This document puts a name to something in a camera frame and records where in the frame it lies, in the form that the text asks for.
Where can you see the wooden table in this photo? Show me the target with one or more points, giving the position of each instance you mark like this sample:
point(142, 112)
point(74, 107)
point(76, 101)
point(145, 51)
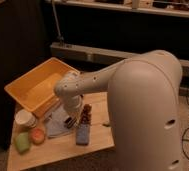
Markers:
point(65, 147)

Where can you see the metal shelf rack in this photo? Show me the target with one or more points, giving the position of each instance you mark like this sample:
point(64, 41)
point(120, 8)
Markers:
point(116, 27)

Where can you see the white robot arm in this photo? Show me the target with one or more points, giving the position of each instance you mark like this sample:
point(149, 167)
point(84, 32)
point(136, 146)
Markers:
point(142, 98)

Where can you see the orange round sponge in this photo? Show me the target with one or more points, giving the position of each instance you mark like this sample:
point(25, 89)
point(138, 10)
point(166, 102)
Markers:
point(37, 136)

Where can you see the brown bottle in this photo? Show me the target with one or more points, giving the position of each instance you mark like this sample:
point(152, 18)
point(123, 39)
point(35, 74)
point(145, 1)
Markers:
point(86, 114)

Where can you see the white paper cup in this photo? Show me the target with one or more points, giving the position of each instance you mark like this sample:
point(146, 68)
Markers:
point(25, 118)

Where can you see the grey cloth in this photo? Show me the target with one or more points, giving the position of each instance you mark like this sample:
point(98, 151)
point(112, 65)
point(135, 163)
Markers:
point(54, 121)

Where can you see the yellow plastic tray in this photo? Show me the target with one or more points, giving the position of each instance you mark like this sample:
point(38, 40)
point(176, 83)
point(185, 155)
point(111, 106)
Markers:
point(34, 90)

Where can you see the green sponge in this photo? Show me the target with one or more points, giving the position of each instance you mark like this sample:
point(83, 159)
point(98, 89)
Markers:
point(22, 142)

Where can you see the blue rectangular sponge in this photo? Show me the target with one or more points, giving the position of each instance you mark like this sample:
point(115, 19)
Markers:
point(82, 134)

